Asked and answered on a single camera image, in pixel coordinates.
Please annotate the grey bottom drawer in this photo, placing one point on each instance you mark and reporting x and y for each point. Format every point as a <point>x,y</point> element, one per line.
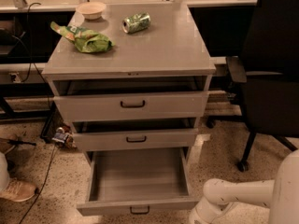
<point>138,182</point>

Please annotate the grey drawer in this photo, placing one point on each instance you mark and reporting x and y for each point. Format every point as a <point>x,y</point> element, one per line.
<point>130,98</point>
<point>138,182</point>
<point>135,134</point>

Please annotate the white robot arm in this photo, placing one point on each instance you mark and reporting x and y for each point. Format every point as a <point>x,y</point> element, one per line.
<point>280,195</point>

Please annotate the grey top drawer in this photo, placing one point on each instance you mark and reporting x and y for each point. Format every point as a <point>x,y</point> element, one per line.
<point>130,98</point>

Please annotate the grey metal drawer cabinet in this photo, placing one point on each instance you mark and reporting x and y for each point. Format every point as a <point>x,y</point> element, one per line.
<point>170,47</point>

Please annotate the grey middle drawer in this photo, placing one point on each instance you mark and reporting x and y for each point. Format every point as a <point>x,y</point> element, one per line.
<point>135,134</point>

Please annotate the green soda can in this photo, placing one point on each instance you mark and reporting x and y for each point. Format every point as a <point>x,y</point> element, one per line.
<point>135,23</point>

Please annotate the green chip bag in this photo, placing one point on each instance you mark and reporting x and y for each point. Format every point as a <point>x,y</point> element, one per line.
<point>85,40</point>

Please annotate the small colourful floor clutter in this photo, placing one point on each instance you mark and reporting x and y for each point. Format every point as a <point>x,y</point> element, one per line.
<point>63,137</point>

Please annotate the beige paper bowl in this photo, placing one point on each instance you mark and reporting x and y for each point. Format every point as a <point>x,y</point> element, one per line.
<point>91,10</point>

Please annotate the black office chair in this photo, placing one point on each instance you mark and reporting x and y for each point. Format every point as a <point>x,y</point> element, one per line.
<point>265,75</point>

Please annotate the white trouser leg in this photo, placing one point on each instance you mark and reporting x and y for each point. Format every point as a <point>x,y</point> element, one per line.
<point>4,175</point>

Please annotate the wall power outlet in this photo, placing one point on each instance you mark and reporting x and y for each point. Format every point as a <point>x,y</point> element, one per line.
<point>15,78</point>

